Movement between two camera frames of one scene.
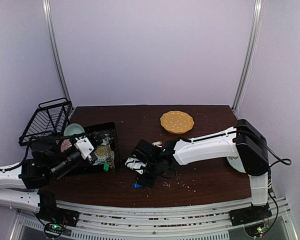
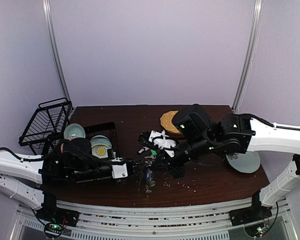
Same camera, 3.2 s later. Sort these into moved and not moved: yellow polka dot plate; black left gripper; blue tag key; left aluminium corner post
Moved: black left gripper; blue tag key
Not moved: left aluminium corner post; yellow polka dot plate
